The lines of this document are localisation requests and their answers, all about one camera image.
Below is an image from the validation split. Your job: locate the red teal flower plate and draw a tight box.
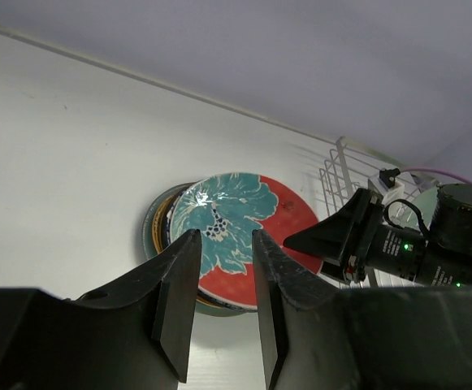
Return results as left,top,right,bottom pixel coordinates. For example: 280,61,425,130
170,172,318,312

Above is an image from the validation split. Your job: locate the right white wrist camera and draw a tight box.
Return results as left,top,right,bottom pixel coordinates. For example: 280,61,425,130
367,168,405,205

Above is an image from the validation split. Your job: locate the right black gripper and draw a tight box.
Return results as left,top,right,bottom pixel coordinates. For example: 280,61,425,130
283,188,427,283

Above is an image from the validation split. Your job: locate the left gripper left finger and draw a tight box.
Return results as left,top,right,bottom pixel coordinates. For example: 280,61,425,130
78,229,201,384

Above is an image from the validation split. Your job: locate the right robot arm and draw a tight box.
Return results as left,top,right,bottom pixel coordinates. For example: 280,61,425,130
284,184,472,287

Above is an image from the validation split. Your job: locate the brown speckled plate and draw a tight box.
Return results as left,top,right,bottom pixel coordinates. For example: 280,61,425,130
141,183,190,260

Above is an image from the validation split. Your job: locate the wire dish rack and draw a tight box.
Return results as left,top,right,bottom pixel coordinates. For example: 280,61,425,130
316,137,440,288

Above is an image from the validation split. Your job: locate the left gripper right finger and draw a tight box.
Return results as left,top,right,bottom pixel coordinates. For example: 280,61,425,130
252,230,337,389

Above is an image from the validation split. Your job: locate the blue floral plate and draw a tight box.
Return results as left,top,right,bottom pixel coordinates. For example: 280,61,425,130
170,185,237,318

